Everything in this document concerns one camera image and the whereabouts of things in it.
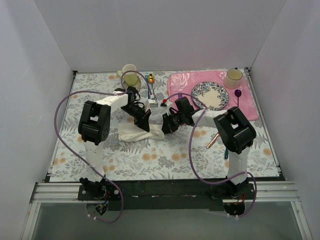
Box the blue fork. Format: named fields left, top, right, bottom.
left=145, top=73, right=152, bottom=99

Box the white cloth napkin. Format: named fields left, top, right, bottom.
left=118, top=122, right=165, bottom=143

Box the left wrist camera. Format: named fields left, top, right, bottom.
left=144, top=98, right=159, bottom=110

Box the rose gold knife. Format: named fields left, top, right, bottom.
left=206, top=133, right=220, bottom=149

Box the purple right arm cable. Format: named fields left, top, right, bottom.
left=163, top=92, right=258, bottom=219

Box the purple spoon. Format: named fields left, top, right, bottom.
left=234, top=89, right=242, bottom=107

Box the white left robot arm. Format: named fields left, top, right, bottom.
left=78, top=86, right=151, bottom=200

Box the blue floral plate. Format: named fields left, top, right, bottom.
left=191, top=81, right=229, bottom=111

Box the rainbow gold spoon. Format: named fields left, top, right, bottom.
left=147, top=73, right=157, bottom=100

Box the cream enamel mug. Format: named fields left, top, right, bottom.
left=223, top=68, right=243, bottom=89

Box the yellow green mug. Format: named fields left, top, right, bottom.
left=117, top=64, right=138, bottom=86

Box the purple fork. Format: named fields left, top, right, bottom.
left=177, top=91, right=183, bottom=99

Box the woven round coaster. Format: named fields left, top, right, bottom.
left=123, top=74, right=141, bottom=92

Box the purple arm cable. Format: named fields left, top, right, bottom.
left=163, top=92, right=258, bottom=219
left=54, top=70, right=157, bottom=224

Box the pink floral placemat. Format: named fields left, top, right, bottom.
left=167, top=70, right=259, bottom=121

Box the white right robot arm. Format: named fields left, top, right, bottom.
left=161, top=97, right=257, bottom=199

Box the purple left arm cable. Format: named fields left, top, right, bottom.
left=54, top=70, right=157, bottom=224

